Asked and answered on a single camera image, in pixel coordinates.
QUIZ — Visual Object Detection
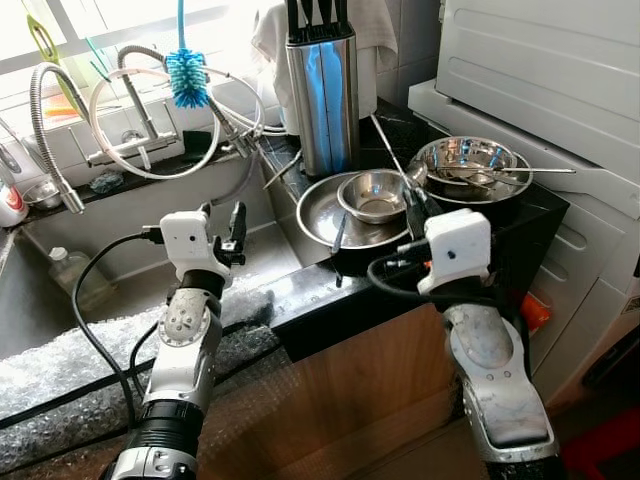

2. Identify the white looped hose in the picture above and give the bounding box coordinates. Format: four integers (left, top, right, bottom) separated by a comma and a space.
88, 65, 291, 181

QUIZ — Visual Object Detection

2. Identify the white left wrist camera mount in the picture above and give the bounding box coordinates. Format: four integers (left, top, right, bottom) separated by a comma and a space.
159, 210, 221, 286

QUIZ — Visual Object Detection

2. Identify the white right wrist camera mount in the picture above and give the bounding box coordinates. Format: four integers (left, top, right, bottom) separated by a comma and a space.
417, 208, 494, 296

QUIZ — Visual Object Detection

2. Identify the dark handled utensil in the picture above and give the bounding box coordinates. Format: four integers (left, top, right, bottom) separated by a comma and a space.
332, 208, 351, 253

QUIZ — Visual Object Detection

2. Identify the clear bubble wrap sheet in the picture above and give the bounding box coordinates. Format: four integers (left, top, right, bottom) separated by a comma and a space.
0, 290, 291, 471

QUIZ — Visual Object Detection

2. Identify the orange plastic object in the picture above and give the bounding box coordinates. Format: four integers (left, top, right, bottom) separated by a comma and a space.
520, 292, 553, 334

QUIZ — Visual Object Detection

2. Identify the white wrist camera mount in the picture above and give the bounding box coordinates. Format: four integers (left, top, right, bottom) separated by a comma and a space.
417, 208, 494, 296
159, 210, 221, 286

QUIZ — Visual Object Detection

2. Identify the large steel bowl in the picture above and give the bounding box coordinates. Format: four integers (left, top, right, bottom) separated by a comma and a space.
415, 136, 521, 191

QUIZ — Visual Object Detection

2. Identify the stainless steel sink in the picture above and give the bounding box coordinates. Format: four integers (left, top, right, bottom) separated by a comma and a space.
0, 150, 306, 351

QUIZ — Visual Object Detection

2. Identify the green handled peeler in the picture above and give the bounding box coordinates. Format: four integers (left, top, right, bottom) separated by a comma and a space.
27, 14, 63, 66

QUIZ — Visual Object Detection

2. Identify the dark scrubbing pad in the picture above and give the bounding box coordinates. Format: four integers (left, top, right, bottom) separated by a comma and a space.
90, 170, 123, 193

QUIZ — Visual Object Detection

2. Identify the white washing machine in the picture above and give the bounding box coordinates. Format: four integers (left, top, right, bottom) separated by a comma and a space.
408, 78, 640, 411

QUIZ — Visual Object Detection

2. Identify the wide steel plate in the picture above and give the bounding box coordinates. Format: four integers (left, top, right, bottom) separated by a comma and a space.
408, 145, 533, 205
296, 170, 416, 249

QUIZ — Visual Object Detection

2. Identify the clear plastic bottle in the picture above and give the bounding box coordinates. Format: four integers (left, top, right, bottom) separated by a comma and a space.
48, 246, 111, 311

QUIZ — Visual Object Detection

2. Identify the flexible steel faucet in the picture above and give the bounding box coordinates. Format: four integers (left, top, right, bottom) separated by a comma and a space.
28, 62, 86, 214

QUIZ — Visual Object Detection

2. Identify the blue bottle brush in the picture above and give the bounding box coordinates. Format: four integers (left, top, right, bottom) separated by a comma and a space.
165, 0, 211, 109

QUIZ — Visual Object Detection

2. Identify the steel knife block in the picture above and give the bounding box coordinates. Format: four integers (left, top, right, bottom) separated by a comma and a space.
285, 25, 361, 178

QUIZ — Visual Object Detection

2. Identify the white hanging towel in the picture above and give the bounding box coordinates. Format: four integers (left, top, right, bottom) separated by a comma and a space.
250, 0, 401, 116

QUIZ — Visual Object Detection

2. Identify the long steel spoon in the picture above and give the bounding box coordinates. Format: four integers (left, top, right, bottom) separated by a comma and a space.
430, 160, 578, 186

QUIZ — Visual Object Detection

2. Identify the red plastic stool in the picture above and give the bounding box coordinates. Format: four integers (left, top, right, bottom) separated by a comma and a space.
560, 405, 640, 480

